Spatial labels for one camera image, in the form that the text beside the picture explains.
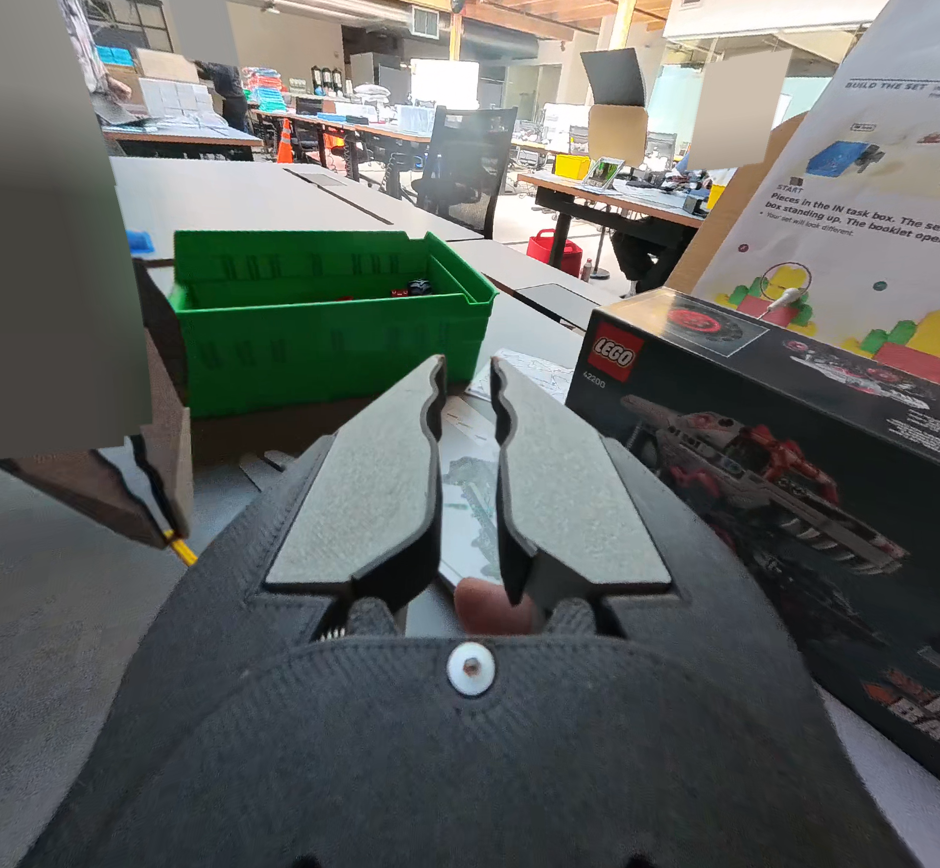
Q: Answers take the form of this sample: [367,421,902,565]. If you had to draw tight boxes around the person's right hand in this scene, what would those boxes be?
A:
[454,578,541,637]

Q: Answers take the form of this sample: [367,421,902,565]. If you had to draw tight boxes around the black toy set box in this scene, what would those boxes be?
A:
[565,286,940,778]

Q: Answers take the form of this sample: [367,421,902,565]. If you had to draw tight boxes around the red tote bin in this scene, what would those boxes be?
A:
[526,228,586,279]

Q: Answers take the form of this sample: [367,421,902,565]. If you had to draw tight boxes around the cardboard box black flap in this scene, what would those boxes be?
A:
[579,47,652,168]

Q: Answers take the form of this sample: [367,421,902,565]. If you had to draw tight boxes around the black mesh office chair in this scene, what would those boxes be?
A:
[410,104,519,242]

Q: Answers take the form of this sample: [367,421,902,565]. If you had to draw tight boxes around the stack of coloured bins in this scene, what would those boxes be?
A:
[245,65,288,110]

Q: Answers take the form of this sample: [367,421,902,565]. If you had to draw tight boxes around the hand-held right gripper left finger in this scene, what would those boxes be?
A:
[263,354,449,615]

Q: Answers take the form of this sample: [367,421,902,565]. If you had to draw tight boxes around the long wooden desk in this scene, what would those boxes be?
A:
[102,120,263,162]

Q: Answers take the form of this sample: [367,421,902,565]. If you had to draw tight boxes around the cardboard poster stand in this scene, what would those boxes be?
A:
[664,112,809,296]

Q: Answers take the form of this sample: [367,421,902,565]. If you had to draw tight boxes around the wooden desk black legs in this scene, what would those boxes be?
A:
[517,169,707,283]

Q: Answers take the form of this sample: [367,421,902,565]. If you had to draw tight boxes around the white instruction poster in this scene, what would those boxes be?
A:
[694,0,940,402]

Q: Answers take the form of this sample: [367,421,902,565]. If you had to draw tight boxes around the green plastic bin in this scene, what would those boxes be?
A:
[167,229,500,420]

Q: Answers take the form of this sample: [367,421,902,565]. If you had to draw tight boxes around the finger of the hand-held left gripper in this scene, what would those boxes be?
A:
[0,449,171,549]
[134,335,195,540]

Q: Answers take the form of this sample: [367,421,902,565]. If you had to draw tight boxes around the stack of white boxes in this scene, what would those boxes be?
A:
[137,78,214,117]

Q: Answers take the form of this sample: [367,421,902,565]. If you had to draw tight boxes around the instruction booklet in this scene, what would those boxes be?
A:
[437,348,577,597]

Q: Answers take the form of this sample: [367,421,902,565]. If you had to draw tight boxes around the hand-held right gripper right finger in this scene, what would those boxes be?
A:
[488,356,674,610]

